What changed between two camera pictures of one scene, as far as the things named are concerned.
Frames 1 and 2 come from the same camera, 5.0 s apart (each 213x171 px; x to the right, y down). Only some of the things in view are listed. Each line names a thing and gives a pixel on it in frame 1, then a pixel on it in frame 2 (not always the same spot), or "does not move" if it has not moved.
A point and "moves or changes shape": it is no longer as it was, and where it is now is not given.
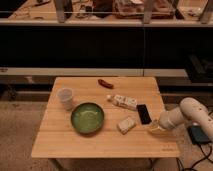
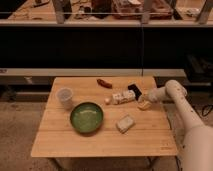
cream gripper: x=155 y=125 → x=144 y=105
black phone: x=143 y=112 → x=136 y=90
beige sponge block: x=126 y=125 does not move
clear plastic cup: x=65 y=95 does not move
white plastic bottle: x=123 y=101 moves or changes shape
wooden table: x=103 y=117 does not move
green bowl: x=87 y=118 does not move
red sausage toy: x=105 y=84 does not move
